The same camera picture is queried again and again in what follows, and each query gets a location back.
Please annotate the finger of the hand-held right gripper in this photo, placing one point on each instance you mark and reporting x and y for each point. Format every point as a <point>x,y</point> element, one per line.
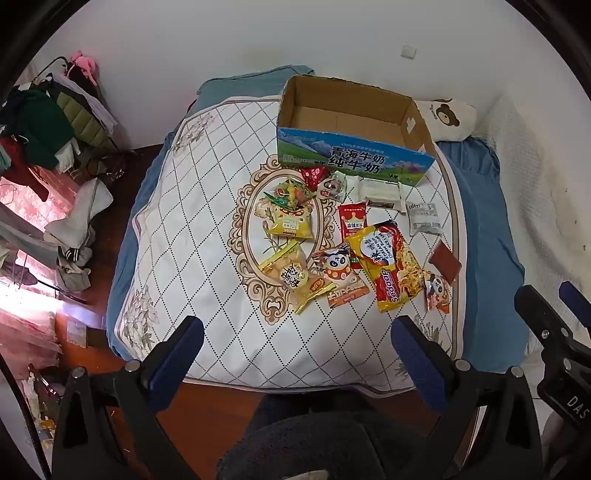
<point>533,307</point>
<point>575,297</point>

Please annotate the blue bed sheet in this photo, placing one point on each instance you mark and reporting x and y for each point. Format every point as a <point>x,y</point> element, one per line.
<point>485,221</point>

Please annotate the clear snack packet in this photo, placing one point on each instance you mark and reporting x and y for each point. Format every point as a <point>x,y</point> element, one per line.
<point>333,187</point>

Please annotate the blue printed cardboard box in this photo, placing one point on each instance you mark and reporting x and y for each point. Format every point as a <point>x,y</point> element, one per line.
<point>351,157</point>

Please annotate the clear yellow-top snack bag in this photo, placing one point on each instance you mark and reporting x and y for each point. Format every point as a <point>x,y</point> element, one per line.
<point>288,272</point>

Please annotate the white hanging cloth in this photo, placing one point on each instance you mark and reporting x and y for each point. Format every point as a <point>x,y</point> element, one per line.
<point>81,212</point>

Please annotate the pink floral cloth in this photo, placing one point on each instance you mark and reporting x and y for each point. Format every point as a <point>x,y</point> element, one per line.
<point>27,203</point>

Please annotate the colourful candy bag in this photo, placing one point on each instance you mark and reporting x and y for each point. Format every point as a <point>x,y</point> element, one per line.
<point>291,193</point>

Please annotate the red stick snack packet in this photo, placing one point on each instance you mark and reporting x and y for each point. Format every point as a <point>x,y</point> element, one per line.
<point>352,221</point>

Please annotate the large panda snack packet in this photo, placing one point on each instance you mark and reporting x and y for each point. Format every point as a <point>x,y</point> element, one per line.
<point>337,272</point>

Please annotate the yellow chips bag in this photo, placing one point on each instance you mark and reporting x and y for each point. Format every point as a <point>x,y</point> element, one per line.
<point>291,224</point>

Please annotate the grey striped socks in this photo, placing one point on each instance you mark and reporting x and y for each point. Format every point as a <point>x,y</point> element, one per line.
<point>74,272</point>

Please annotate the brown snack packet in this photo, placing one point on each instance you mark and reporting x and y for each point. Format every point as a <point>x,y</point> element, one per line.
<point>445,263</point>

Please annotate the small panda snack packet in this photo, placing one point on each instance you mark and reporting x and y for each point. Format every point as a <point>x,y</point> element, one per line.
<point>437,293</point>

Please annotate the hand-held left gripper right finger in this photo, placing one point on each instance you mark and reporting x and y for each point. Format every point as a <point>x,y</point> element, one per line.
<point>418,364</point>

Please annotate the pink plush toy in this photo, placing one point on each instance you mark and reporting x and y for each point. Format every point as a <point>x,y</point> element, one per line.
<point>83,62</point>

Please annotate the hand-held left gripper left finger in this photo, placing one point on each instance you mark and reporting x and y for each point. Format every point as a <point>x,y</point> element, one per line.
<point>178,357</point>

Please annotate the bear print pillow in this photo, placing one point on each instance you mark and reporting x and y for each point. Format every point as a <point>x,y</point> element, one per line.
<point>445,117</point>

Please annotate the small orange snack packet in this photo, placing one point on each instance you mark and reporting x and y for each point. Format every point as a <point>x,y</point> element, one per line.
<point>318,288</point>

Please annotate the olive quilted jacket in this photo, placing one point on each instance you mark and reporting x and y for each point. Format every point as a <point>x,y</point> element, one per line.
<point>81,115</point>

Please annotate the person's dark trousers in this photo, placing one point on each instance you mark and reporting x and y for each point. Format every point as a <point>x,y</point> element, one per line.
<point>300,443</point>

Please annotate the dark green garment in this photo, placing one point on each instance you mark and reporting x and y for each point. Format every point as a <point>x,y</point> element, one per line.
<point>32,120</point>

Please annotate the yellow red noodle packet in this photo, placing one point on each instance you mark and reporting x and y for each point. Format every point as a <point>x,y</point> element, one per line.
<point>392,272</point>

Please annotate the white wall switch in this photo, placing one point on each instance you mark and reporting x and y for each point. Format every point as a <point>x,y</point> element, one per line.
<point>408,51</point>

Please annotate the white quilted bed cover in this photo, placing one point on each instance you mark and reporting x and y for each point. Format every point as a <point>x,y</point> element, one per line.
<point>207,230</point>

